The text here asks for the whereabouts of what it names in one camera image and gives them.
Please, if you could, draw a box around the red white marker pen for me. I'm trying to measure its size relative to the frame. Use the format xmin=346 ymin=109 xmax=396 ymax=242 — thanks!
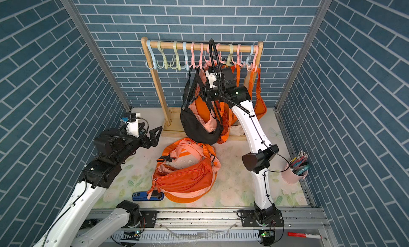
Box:
xmin=288 ymin=232 xmax=322 ymax=239

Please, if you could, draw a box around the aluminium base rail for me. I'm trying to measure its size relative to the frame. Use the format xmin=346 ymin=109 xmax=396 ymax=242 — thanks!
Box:
xmin=46 ymin=207 xmax=338 ymax=247

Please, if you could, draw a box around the orange bag behind black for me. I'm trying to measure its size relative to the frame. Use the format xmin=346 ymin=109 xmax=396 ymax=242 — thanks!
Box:
xmin=189 ymin=86 xmax=237 ymax=144

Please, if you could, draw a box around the green hook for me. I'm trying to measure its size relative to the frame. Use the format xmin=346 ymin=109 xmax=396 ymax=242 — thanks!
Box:
xmin=157 ymin=41 xmax=169 ymax=70
xmin=171 ymin=41 xmax=181 ymax=71

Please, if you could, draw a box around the large pink sling bag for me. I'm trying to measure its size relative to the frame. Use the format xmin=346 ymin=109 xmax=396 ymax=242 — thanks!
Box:
xmin=156 ymin=139 xmax=222 ymax=196

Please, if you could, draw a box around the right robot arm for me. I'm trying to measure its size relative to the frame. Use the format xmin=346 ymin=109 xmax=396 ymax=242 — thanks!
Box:
xmin=201 ymin=39 xmax=284 ymax=226

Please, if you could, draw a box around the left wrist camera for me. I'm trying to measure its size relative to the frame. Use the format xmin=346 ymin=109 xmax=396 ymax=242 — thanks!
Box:
xmin=121 ymin=112 xmax=141 ymax=137

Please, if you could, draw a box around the dark red-orange bag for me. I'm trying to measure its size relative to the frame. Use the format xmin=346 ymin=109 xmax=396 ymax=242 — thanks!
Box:
xmin=146 ymin=137 xmax=215 ymax=200

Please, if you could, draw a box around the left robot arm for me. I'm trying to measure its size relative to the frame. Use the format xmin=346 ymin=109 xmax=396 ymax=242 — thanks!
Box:
xmin=36 ymin=123 xmax=163 ymax=247

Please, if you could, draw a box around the far right orange bag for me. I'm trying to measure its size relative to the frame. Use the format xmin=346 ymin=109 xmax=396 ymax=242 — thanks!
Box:
xmin=248 ymin=66 xmax=267 ymax=119

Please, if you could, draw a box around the pink pen cup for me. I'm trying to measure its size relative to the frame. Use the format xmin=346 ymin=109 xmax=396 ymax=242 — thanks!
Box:
xmin=282 ymin=151 xmax=311 ymax=185

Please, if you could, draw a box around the black sling bag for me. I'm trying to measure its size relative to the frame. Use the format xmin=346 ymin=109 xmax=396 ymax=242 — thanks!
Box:
xmin=180 ymin=67 xmax=223 ymax=145

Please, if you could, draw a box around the blue black stapler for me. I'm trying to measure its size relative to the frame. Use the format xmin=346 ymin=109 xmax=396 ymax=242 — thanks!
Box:
xmin=132 ymin=190 xmax=165 ymax=202

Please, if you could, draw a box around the wooden hanging rack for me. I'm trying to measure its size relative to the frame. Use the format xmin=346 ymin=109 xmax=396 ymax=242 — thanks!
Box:
xmin=141 ymin=37 xmax=264 ymax=138

